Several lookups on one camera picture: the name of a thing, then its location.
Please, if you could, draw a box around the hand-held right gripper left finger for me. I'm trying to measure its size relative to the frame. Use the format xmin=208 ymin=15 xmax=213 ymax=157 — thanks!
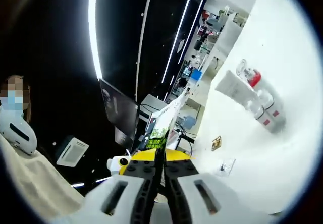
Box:
xmin=50 ymin=150 xmax=162 ymax=224

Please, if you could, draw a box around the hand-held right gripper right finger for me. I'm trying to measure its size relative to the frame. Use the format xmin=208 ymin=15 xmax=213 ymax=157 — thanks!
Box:
xmin=163 ymin=150 xmax=273 ymax=224

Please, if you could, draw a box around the silver green skincare sachet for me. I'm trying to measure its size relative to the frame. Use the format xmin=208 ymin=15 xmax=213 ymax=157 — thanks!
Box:
xmin=145 ymin=87 xmax=191 ymax=194

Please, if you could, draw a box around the white skincare tube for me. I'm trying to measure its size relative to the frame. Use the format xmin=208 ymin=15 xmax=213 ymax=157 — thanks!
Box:
xmin=214 ymin=70 xmax=255 ymax=108

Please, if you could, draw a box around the red-collared white skincare bottle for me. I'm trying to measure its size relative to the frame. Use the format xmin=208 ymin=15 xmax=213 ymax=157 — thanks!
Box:
xmin=236 ymin=59 xmax=273 ymax=96

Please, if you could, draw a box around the small clear plastic packet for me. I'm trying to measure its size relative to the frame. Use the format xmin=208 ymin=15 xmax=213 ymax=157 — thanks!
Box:
xmin=218 ymin=158 xmax=237 ymax=177

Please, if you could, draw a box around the ceiling air conditioner unit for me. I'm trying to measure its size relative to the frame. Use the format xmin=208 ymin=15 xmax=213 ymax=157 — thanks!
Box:
xmin=56 ymin=136 xmax=89 ymax=166

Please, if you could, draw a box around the small gold foil packet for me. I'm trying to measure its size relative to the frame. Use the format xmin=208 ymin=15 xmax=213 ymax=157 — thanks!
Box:
xmin=211 ymin=135 xmax=223 ymax=152

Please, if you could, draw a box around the dark hanging display screen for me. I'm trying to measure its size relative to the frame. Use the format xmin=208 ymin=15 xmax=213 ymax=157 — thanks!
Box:
xmin=98 ymin=78 xmax=140 ymax=146

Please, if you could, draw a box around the blue water jug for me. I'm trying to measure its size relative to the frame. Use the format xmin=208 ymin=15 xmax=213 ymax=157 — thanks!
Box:
xmin=181 ymin=115 xmax=197 ymax=131

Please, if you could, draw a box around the beige printed shirt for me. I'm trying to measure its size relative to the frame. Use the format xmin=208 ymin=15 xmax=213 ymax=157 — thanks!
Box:
xmin=0 ymin=133 xmax=85 ymax=219

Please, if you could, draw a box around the white chest-worn device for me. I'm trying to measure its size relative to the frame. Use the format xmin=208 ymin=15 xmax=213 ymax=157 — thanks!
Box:
xmin=0 ymin=106 xmax=38 ymax=156

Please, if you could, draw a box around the person's head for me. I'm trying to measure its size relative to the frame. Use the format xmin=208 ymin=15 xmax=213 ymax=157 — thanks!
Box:
xmin=5 ymin=74 xmax=32 ymax=125

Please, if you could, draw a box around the wide ceiling light strip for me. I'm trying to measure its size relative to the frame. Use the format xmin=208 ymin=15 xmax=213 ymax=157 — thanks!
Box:
xmin=88 ymin=0 xmax=103 ymax=77

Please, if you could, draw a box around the thin ceiling light strip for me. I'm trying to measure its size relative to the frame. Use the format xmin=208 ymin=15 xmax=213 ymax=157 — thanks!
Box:
xmin=178 ymin=0 xmax=205 ymax=65
xmin=161 ymin=0 xmax=192 ymax=83

